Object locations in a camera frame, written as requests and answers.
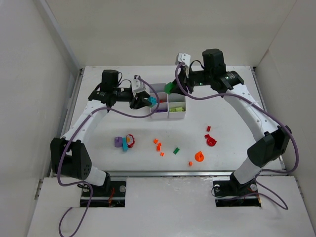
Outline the green teal lego stack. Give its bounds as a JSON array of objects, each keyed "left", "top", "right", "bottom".
[{"left": 147, "top": 96, "right": 157, "bottom": 108}]

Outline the purple lego stack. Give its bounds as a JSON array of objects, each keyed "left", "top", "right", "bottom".
[{"left": 155, "top": 109, "right": 168, "bottom": 113}]

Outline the small orange lego pair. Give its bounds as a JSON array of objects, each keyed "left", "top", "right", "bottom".
[{"left": 153, "top": 139, "right": 161, "bottom": 146}]

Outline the orange round lego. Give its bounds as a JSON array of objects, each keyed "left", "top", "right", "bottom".
[{"left": 195, "top": 151, "right": 204, "bottom": 162}]

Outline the green number lego brick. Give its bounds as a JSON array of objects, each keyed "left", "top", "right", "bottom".
[{"left": 164, "top": 82, "right": 172, "bottom": 94}]

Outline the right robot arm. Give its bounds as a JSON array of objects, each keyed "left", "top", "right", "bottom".
[{"left": 168, "top": 49, "right": 290, "bottom": 193}]

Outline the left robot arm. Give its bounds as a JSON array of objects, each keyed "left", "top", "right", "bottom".
[{"left": 50, "top": 70, "right": 152, "bottom": 187}]

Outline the right white divided container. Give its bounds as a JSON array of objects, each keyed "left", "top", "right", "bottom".
[{"left": 168, "top": 94, "right": 186, "bottom": 119}]

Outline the white divided container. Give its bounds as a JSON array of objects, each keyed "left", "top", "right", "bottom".
[
  {"left": 150, "top": 83, "right": 169, "bottom": 119},
  {"left": 168, "top": 94, "right": 186, "bottom": 119}
]

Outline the left white divided container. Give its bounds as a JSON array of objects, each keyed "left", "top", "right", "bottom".
[{"left": 150, "top": 83, "right": 169, "bottom": 119}]

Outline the red flower lego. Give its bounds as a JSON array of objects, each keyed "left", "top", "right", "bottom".
[{"left": 126, "top": 134, "right": 135, "bottom": 148}]

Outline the purple arch lego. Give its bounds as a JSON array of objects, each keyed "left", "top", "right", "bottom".
[{"left": 114, "top": 137, "right": 123, "bottom": 148}]

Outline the teal lego brick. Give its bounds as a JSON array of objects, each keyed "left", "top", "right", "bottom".
[{"left": 122, "top": 137, "right": 128, "bottom": 152}]

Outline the red round lego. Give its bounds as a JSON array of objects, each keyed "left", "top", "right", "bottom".
[{"left": 204, "top": 134, "right": 217, "bottom": 147}]

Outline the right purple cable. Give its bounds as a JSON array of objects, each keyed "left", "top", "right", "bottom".
[{"left": 175, "top": 63, "right": 300, "bottom": 210}]

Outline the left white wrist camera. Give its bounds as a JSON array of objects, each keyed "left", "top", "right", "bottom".
[{"left": 131, "top": 75, "right": 146, "bottom": 95}]

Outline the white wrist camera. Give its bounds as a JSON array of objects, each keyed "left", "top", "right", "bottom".
[
  {"left": 131, "top": 75, "right": 146, "bottom": 95},
  {"left": 175, "top": 52, "right": 191, "bottom": 76}
]

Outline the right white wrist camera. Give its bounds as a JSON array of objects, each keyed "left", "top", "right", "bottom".
[{"left": 175, "top": 52, "right": 191, "bottom": 76}]

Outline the aluminium rail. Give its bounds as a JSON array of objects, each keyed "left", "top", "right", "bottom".
[{"left": 106, "top": 171, "right": 288, "bottom": 177}]

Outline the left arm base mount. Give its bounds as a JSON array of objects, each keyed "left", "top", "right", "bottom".
[{"left": 77, "top": 180, "right": 127, "bottom": 208}]

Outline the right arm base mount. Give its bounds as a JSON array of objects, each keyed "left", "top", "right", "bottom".
[{"left": 211, "top": 179, "right": 261, "bottom": 207}]

